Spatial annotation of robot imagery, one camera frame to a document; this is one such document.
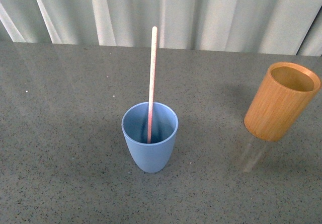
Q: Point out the blue plastic cup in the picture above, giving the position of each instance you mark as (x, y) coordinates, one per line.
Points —
(150, 157)

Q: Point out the round bamboo chopstick holder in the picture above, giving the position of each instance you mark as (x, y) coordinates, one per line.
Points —
(283, 94)

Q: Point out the white pleated curtain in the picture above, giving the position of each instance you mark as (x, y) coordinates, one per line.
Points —
(262, 26)

